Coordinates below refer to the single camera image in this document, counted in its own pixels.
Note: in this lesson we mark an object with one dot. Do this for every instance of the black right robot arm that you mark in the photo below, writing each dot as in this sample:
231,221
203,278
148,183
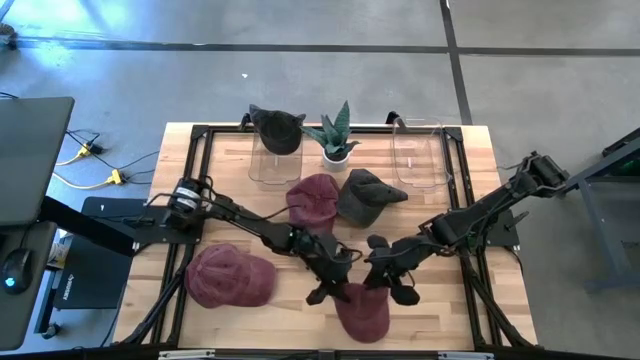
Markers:
480,215

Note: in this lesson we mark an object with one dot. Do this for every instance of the clear plastic bin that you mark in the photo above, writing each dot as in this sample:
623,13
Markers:
420,160
275,172

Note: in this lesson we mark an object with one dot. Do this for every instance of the black diagonal support bar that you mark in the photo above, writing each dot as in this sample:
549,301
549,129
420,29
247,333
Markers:
85,225

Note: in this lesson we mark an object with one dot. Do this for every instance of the green snake plant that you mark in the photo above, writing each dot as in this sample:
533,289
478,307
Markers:
334,132

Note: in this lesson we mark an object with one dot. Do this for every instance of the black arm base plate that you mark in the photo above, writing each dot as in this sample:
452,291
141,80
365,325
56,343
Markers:
506,235
150,234

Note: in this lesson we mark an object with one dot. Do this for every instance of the maroon baseball cap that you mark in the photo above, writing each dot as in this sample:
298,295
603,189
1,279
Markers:
225,277
362,317
312,200

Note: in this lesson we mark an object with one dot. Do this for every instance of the grey metal cart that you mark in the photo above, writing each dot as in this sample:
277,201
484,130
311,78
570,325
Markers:
600,170

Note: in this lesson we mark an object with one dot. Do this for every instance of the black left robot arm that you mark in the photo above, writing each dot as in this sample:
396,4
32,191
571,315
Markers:
250,225

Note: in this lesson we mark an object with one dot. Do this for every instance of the black table clamp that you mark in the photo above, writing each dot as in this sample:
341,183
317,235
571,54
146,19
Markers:
391,117
245,121

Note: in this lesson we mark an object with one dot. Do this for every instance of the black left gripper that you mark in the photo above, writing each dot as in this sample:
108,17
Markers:
330,260

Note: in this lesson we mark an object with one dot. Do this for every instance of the white bracket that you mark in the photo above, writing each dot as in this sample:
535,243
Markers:
187,355
465,356

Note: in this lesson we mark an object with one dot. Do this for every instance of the black baseball cap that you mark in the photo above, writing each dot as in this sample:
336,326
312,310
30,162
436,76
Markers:
277,132

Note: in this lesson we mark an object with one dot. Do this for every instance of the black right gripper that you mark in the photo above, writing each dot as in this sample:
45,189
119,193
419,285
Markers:
400,255

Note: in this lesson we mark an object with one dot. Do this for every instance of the dark grey baseball cap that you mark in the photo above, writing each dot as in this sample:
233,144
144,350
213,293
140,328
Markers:
365,197

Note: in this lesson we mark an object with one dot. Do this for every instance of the black Husky case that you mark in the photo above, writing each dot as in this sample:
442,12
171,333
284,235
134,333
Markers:
90,280

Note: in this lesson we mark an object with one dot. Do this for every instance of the black camera mount beam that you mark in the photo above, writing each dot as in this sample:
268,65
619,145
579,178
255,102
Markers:
100,355

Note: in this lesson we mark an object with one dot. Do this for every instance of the white plant pot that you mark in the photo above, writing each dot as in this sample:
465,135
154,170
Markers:
334,165

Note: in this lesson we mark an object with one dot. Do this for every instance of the dark desk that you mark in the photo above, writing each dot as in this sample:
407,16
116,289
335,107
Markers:
20,320

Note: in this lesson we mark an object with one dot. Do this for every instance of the black aluminium table frame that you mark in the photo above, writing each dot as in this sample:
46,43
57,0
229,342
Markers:
225,129

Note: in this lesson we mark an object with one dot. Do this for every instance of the black computer mouse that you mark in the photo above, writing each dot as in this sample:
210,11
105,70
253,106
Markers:
17,267

